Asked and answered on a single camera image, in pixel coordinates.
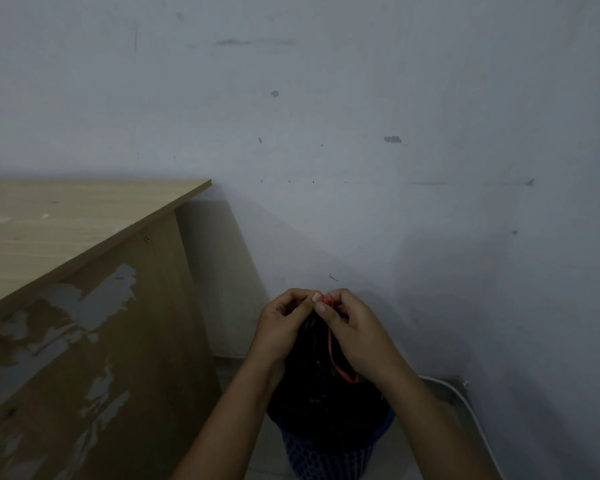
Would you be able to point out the person's right hand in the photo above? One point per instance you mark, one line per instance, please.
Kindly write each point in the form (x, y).
(362, 334)

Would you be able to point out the blue mesh waste bin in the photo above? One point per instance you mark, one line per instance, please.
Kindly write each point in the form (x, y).
(330, 457)

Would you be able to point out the person's right forearm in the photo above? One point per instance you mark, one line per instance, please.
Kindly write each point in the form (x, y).
(437, 429)

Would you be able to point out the black garbage bag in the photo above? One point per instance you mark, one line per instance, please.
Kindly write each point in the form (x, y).
(325, 389)

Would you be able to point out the person's right thumb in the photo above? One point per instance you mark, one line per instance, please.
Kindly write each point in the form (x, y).
(330, 317)

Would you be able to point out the wooden desk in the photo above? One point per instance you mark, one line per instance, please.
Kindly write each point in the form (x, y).
(75, 314)

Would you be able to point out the person's left forearm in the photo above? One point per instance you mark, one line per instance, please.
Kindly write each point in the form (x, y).
(227, 424)

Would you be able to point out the person's left hand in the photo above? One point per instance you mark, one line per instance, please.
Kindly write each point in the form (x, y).
(279, 329)

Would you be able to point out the person's left thumb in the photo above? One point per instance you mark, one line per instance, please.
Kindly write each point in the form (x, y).
(307, 304)

